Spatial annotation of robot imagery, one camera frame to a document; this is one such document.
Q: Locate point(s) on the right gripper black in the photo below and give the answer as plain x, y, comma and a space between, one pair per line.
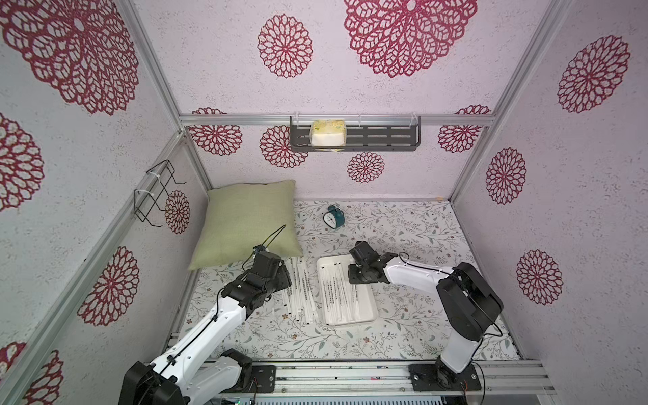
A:
362, 261

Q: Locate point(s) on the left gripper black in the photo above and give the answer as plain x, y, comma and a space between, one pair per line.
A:
283, 278

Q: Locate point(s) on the straw group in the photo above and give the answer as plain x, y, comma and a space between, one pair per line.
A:
358, 304
330, 297
350, 301
344, 298

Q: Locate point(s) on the straw pile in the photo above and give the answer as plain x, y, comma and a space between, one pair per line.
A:
310, 306
336, 295
300, 293
292, 299
324, 293

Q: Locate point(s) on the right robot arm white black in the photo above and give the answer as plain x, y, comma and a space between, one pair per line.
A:
470, 303

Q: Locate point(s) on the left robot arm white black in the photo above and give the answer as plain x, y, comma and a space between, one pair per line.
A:
179, 376

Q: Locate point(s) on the white storage tray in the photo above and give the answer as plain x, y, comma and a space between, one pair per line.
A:
369, 304

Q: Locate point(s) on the teal alarm clock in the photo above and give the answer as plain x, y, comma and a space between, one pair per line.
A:
334, 217

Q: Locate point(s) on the green pillow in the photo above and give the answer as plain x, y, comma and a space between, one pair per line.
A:
244, 215

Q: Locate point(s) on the yellow sponge block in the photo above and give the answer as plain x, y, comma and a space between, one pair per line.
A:
328, 134

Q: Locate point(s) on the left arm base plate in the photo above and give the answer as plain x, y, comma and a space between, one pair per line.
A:
260, 378

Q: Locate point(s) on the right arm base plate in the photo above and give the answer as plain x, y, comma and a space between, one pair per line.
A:
440, 378

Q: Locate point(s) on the dark metal wall shelf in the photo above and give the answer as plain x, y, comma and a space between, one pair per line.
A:
360, 137

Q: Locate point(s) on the black wire wall rack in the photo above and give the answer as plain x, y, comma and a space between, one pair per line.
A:
147, 198

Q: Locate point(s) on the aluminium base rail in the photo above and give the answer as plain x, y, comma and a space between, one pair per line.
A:
382, 378

